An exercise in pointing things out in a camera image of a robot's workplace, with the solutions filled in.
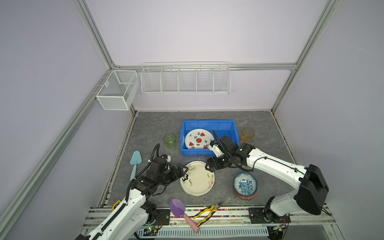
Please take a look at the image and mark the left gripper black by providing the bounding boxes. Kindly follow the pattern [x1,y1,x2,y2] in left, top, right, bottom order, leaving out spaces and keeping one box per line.
[156,163,188,186]

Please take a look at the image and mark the cream floral plate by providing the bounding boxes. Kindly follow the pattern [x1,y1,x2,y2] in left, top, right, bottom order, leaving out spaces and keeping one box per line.
[180,161,216,197]

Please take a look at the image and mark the watermelon pattern white plate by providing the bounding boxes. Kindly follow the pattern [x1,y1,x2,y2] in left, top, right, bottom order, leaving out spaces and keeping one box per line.
[185,129,214,150]

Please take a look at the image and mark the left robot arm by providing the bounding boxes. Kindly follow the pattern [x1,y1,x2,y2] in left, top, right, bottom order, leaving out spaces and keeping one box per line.
[76,144,188,240]

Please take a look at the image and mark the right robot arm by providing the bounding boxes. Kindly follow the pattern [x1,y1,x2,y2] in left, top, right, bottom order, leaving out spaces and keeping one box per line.
[206,136,329,223]

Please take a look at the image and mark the blue plastic bin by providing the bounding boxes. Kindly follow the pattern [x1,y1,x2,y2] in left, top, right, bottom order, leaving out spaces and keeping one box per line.
[180,120,240,157]

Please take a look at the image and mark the green glass cup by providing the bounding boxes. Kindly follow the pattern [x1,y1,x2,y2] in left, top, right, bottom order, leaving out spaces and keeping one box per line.
[163,133,177,150]

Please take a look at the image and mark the blue floral ceramic bowl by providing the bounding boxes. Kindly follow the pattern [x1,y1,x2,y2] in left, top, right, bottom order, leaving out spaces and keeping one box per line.
[233,173,258,195]

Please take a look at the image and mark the teal spatula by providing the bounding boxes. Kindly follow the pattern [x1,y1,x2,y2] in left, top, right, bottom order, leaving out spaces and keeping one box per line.
[130,151,142,181]

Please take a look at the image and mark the yellow black pliers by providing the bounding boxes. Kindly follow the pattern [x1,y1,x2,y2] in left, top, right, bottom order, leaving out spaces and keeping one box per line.
[193,201,224,227]

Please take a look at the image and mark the red rimmed bowl underneath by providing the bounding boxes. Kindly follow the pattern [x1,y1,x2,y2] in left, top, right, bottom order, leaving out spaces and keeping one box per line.
[234,189,257,201]

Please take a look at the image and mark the amber glass cup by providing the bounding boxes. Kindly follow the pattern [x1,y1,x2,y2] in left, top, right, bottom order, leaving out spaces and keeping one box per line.
[241,127,255,144]

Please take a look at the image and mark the green circuit board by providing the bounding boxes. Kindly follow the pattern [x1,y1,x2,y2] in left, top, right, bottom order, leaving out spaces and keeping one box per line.
[143,228,158,237]

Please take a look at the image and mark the yellow tape measure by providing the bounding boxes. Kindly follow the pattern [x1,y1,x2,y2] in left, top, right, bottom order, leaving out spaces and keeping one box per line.
[112,200,121,211]

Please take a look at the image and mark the small white mesh basket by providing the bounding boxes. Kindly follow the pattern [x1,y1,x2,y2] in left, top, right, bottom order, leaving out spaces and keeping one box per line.
[96,70,140,111]

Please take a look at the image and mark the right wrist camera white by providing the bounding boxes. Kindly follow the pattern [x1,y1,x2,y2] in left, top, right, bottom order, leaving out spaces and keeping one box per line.
[209,141,224,158]

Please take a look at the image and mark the purple scoop pink handle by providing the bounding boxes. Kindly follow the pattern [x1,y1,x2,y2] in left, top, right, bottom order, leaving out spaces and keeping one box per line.
[168,198,200,234]

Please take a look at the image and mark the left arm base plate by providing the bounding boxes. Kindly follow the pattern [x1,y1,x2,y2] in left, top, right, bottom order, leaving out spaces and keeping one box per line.
[145,209,171,226]

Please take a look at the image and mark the white vented cable duct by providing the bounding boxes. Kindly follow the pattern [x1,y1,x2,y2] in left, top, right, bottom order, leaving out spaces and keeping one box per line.
[137,226,270,240]

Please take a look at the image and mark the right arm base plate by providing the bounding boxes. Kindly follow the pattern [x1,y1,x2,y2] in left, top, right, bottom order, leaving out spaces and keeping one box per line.
[248,207,291,224]

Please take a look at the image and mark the long white wire basket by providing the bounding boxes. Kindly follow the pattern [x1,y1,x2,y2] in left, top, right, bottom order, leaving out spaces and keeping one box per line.
[141,62,232,95]

